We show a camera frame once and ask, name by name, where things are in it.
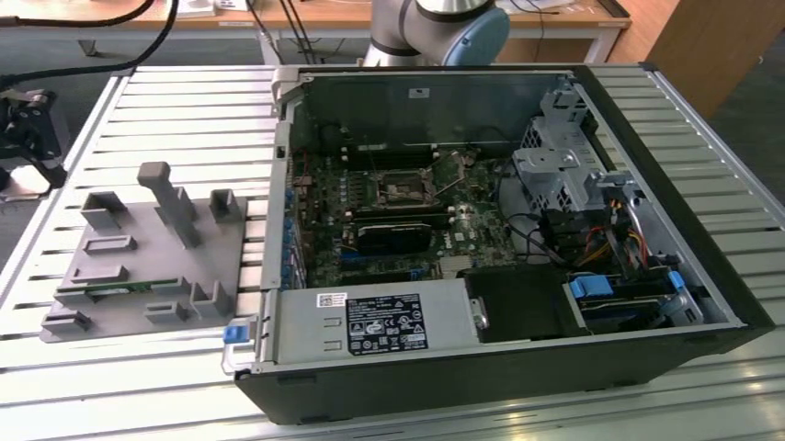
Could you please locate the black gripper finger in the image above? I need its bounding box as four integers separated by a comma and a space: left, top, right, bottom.
22, 145, 68, 190

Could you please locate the black RAM slot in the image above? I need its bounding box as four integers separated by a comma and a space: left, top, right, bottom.
343, 142, 435, 172
349, 207, 447, 227

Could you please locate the CPU socket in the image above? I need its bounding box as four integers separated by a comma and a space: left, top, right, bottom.
373, 170, 440, 207

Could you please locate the grey plastic parts rack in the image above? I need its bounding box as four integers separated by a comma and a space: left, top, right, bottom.
37, 160, 250, 345

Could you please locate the green RAM stick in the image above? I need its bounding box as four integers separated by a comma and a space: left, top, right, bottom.
86, 282, 156, 296

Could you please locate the blue case latch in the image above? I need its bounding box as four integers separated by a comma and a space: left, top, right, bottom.
221, 322, 253, 345

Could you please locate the silver power supply with label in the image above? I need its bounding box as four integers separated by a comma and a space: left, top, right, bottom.
250, 278, 480, 374

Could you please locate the wooden desk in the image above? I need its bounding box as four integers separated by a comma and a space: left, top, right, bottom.
0, 0, 632, 65

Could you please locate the thin metal locking lever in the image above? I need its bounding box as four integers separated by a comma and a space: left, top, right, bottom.
431, 175, 464, 199

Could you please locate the small silver heatsink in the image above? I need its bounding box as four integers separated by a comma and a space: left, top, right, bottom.
436, 255, 477, 278

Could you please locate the green motherboard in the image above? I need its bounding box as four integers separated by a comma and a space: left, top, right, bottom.
286, 151, 535, 289

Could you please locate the black open PC case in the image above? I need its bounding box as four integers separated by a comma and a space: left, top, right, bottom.
232, 62, 775, 426

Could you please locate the silver metal drive cage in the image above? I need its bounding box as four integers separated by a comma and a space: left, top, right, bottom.
508, 85, 632, 215

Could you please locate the black plastic shroud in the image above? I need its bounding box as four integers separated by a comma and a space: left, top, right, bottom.
457, 266, 588, 345

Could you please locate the blue disk carrier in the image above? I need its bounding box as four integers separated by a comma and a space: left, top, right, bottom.
566, 272, 615, 305

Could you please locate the wooden cabinet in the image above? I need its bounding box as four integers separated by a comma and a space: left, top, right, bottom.
640, 0, 785, 119

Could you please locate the thick black cable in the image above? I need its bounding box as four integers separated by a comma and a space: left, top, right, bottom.
0, 0, 180, 87

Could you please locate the thin black hanging cable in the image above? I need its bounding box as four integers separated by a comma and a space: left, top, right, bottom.
244, 0, 336, 64

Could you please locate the yellow and red wire bundle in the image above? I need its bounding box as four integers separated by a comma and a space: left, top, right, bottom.
579, 197, 650, 268

